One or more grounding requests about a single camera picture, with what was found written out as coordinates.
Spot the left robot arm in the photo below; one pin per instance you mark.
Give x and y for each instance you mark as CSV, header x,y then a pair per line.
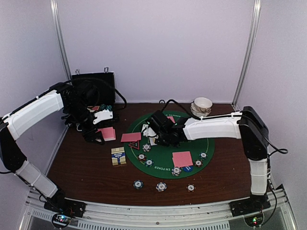
x,y
20,121

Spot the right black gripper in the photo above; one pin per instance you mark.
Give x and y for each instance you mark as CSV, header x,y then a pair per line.
x,y
163,143

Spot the gold card deck box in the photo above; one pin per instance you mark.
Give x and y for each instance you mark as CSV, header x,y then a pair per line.
x,y
118,156

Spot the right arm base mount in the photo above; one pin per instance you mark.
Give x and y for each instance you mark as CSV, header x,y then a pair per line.
x,y
248,205

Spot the teal chip stack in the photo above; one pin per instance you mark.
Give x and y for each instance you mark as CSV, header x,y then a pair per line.
x,y
105,107

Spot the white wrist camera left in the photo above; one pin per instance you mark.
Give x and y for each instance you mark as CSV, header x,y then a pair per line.
x,y
102,116

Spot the brown red chip stack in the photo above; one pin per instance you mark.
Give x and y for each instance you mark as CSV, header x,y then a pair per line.
x,y
191,187

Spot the blue round blind button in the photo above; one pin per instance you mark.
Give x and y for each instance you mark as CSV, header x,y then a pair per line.
x,y
187,169

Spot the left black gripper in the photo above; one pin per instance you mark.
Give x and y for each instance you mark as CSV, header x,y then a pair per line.
x,y
89,136

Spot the green blue chip mat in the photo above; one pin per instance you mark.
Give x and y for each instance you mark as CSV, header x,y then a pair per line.
x,y
149,163
203,155

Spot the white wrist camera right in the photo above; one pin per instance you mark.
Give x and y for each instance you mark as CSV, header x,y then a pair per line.
x,y
147,131

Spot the blue chip stack mat bottom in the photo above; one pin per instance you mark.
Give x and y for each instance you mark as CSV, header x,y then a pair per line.
x,y
176,171

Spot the black chip carrying case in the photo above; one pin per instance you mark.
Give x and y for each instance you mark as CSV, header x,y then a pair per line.
x,y
96,81

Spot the round green poker mat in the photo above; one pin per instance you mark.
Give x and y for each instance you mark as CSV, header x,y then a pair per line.
x,y
163,157

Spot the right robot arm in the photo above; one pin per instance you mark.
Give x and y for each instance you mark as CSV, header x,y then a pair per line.
x,y
245,125

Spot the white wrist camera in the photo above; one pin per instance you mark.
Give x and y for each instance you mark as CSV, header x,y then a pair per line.
x,y
147,131
102,116

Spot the dark blue chip stack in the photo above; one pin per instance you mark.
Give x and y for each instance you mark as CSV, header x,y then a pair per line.
x,y
138,184

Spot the red black triangular button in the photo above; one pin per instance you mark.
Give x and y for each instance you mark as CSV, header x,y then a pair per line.
x,y
134,145

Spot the pink backed card deck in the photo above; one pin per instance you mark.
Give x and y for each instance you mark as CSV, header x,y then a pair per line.
x,y
108,133

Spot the face up playing card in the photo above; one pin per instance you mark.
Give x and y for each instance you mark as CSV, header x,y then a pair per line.
x,y
152,141

